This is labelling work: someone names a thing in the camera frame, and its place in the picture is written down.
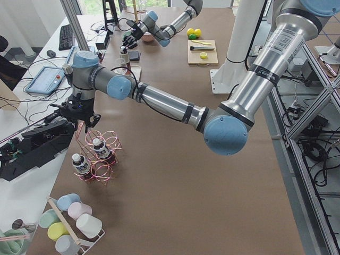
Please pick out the yellow peeler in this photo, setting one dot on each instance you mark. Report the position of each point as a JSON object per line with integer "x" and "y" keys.
{"x": 201, "y": 42}

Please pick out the white cup rack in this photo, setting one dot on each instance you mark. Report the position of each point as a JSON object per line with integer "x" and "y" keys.
{"x": 85, "y": 243}

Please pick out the wooden cutting board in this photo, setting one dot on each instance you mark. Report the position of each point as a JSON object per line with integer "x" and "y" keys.
{"x": 194, "y": 56}

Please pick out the tea bottle front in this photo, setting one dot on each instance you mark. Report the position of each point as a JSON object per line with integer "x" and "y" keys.
{"x": 124, "y": 55}

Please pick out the yellow cup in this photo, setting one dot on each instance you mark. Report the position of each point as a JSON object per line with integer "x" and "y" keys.
{"x": 56, "y": 230}

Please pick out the tea bottle near handle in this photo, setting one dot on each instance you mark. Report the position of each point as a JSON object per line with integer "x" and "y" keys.
{"x": 81, "y": 166}

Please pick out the wooden glass tree stand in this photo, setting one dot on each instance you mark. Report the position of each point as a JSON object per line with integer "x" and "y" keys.
{"x": 137, "y": 8}

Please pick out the half lemon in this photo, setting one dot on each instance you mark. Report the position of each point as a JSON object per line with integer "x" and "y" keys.
{"x": 203, "y": 55}

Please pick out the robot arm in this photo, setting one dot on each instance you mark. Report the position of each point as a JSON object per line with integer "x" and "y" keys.
{"x": 163, "y": 36}
{"x": 225, "y": 129}

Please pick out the black keyboard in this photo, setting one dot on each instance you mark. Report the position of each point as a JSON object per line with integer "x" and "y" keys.
{"x": 66, "y": 38}

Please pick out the computer mouse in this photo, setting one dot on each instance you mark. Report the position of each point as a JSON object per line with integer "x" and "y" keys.
{"x": 51, "y": 53}

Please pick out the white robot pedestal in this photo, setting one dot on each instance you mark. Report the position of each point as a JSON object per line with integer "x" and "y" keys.
{"x": 232, "y": 72}

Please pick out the green cup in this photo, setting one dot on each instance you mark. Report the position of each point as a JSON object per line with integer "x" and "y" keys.
{"x": 48, "y": 218}

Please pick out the pink cup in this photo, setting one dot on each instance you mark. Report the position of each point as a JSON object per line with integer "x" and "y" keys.
{"x": 76, "y": 209}

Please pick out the blue cup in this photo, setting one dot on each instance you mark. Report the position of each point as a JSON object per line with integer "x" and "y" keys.
{"x": 65, "y": 201}

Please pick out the white cup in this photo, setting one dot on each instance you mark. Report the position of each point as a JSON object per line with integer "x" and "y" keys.
{"x": 89, "y": 225}

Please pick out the green lime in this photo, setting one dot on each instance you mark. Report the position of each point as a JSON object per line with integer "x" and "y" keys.
{"x": 192, "y": 36}

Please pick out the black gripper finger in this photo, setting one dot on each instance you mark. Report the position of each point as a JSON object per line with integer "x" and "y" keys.
{"x": 127, "y": 42}
{"x": 133, "y": 43}

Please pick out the yellow lemon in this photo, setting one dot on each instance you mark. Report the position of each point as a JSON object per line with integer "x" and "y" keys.
{"x": 197, "y": 33}
{"x": 190, "y": 31}

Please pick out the grey cup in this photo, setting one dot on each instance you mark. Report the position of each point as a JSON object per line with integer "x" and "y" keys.
{"x": 65, "y": 245}

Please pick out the black handled knife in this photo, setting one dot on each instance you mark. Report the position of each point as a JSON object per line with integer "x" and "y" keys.
{"x": 196, "y": 48}

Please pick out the tea bottle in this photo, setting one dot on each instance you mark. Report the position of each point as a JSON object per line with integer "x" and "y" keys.
{"x": 81, "y": 166}
{"x": 101, "y": 149}
{"x": 124, "y": 55}

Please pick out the black thermos bottle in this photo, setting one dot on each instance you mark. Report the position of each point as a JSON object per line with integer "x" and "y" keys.
{"x": 68, "y": 72}

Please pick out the green bowl with utensils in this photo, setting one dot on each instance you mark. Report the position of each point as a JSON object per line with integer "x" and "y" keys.
{"x": 18, "y": 238}

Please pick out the clear wine glass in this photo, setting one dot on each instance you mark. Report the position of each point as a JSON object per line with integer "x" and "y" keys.
{"x": 121, "y": 66}

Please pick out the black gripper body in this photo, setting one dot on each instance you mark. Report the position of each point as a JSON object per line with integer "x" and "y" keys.
{"x": 136, "y": 31}
{"x": 84, "y": 109}

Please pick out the tea bottle middle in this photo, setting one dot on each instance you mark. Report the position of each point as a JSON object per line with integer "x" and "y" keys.
{"x": 101, "y": 149}

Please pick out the copper wire bottle basket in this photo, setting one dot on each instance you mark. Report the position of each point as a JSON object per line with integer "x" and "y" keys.
{"x": 96, "y": 167}

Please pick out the aluminium frame post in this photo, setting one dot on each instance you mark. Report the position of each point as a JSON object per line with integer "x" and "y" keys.
{"x": 71, "y": 15}

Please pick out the cream serving tray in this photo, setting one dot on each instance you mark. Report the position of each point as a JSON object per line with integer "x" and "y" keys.
{"x": 136, "y": 70}

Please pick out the grey folded cloth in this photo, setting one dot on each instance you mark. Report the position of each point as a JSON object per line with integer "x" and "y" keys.
{"x": 134, "y": 55}

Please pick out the pink bowl with ice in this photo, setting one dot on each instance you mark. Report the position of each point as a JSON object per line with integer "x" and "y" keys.
{"x": 147, "y": 37}

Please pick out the black device chassis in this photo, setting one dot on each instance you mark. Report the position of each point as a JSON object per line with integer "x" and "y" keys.
{"x": 37, "y": 146}

